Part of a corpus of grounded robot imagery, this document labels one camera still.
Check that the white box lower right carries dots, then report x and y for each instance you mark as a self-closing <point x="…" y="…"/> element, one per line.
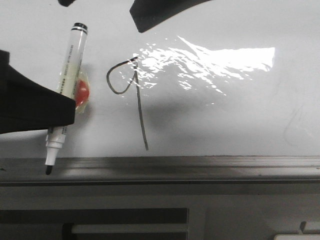
<point x="300" y="236"/>

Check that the aluminium whiteboard frame rail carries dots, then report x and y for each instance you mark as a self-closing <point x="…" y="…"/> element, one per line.
<point x="158" y="169"/>

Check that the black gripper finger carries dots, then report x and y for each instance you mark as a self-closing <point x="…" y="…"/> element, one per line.
<point x="147" y="14"/>
<point x="28" y="106"/>

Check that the white black whiteboard marker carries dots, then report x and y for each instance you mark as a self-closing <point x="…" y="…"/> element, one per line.
<point x="68" y="77"/>

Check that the red round magnet with tape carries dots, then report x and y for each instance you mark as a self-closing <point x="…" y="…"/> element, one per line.
<point x="82" y="92"/>

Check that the white glossy whiteboard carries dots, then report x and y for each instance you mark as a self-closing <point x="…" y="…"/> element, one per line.
<point x="225" y="77"/>

